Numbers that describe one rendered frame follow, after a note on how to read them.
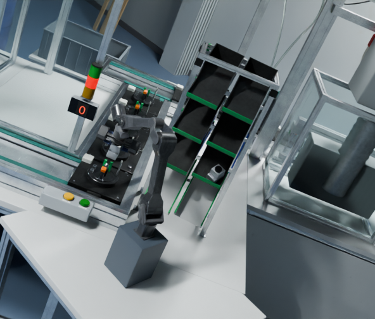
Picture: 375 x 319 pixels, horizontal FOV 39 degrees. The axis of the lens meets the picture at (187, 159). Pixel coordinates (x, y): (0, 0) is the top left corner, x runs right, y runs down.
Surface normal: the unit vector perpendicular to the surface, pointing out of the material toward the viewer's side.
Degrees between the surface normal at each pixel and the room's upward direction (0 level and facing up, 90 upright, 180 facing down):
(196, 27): 90
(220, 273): 0
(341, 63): 90
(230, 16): 90
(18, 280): 0
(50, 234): 0
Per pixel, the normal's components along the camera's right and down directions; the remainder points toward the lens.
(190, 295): 0.37, -0.81
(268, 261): -0.11, 0.45
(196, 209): 0.07, -0.31
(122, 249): -0.65, 0.13
